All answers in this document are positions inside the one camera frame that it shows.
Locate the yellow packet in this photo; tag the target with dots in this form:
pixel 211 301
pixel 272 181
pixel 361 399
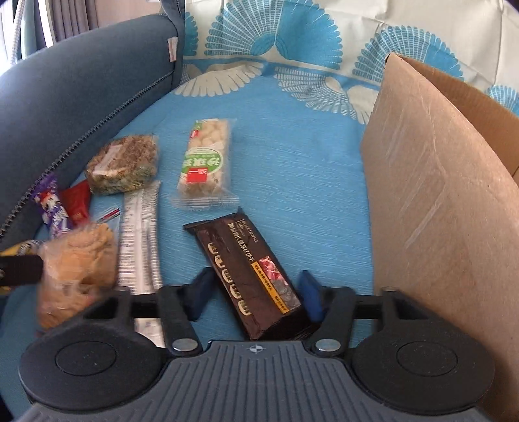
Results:
pixel 20 246

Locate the purple candy packet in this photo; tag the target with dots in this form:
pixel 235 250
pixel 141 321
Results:
pixel 50 207

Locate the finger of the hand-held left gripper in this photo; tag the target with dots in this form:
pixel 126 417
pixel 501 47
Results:
pixel 20 271

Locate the blue fan-print sofa cover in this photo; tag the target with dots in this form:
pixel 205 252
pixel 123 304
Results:
pixel 304 162

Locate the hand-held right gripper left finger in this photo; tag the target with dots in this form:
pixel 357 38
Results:
pixel 201 292

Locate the clear brown biscuit packet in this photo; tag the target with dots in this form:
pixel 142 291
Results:
pixel 77 263

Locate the red snack packet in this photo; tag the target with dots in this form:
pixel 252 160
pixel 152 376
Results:
pixel 77 203

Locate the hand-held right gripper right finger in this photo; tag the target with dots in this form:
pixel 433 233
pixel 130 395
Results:
pixel 311 296

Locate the dark brown cracker packet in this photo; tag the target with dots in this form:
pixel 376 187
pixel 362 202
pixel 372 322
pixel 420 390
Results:
pixel 243 268

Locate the grey curtain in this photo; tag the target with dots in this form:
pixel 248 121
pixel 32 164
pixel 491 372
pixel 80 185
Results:
pixel 73 16

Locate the white striped snack packet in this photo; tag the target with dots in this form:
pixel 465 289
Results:
pixel 140 235

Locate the clear grain cake packet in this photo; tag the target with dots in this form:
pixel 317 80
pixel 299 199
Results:
pixel 123 162

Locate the cardboard box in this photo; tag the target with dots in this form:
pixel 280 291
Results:
pixel 438 203

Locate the blue sofa back cushion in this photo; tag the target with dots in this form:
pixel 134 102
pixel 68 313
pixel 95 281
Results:
pixel 172 20

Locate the green label nut bar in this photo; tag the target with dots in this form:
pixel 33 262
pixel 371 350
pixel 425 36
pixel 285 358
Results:
pixel 206 162

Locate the blue sofa armrest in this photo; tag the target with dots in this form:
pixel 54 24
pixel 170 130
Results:
pixel 81 89

